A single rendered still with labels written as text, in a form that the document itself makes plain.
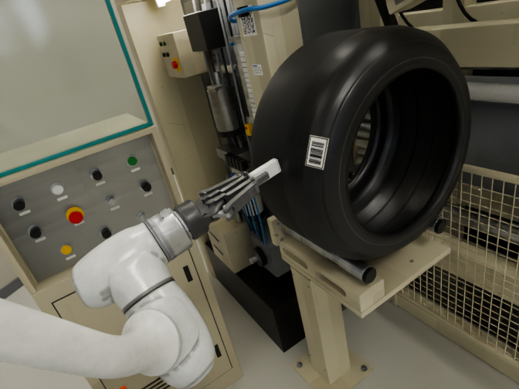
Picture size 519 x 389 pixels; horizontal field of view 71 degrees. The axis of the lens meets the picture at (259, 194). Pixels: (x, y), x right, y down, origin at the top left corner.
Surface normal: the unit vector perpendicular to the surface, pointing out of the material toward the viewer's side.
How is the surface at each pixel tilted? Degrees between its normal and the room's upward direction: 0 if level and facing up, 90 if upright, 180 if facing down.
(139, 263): 54
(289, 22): 90
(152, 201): 90
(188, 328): 66
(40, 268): 90
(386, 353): 0
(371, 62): 46
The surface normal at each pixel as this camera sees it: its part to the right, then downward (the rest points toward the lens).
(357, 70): -0.07, -0.23
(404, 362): -0.21, -0.87
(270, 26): 0.52, 0.29
